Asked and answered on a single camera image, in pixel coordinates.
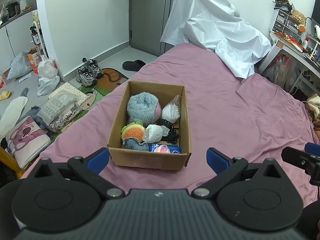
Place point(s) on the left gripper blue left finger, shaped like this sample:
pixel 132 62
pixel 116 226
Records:
pixel 98 160

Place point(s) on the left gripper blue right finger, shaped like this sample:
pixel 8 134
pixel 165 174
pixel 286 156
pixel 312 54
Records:
pixel 217 161

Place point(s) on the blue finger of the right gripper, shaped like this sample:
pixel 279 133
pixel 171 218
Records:
pixel 311 148

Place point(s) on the orange burger plush toy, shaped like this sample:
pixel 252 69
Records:
pixel 133 130

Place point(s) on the black lace pouch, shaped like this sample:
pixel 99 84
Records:
pixel 172 136

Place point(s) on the blue tissue packet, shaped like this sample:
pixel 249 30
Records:
pixel 164 148

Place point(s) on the clear bag of white pellets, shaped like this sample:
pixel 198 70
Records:
pixel 171 112

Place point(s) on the fluffy grey blue plush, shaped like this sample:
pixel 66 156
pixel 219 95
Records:
pixel 144 108

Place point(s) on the grey blue felt octopus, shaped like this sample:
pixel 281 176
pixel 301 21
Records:
pixel 132 143

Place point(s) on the cream blanket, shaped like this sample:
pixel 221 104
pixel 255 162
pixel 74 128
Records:
pixel 313 104

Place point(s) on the brown cardboard box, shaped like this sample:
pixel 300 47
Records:
pixel 146 159

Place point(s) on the clear packaged bedding stack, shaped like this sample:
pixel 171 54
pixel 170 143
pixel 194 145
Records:
pixel 63 105

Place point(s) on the pink cartoon cushion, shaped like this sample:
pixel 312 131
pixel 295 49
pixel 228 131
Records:
pixel 26 141

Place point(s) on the grey sneaker left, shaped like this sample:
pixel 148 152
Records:
pixel 85 77

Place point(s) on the grey sneaker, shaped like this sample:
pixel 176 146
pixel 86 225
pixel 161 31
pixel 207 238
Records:
pixel 93 67
pixel 85 77

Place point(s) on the cartoon floor mat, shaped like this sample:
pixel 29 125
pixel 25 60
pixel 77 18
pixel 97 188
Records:
pixel 111 79

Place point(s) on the grey sneaker right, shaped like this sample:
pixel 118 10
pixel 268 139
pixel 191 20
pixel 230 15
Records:
pixel 93 67

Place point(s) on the white desk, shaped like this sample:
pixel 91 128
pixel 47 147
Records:
pixel 299 63

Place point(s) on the white plastic bag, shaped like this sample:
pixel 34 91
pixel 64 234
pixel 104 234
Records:
pixel 48 76

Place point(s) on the black slipper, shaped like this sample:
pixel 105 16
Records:
pixel 134 66

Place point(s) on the orange white cardboard box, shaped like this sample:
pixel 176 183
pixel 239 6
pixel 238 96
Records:
pixel 34 58

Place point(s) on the grey plastic bag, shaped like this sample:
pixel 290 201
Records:
pixel 19 66

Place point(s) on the small drawer organizer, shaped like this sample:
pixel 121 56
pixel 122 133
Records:
pixel 282 21

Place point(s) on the black monitor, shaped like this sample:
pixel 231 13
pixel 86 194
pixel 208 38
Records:
pixel 315 17

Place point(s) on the white sheet cover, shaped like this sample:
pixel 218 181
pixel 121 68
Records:
pixel 216 25

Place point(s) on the white cabinet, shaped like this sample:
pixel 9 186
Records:
pixel 16 37

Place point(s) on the grey door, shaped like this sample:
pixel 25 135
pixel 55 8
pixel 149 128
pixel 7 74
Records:
pixel 147 20

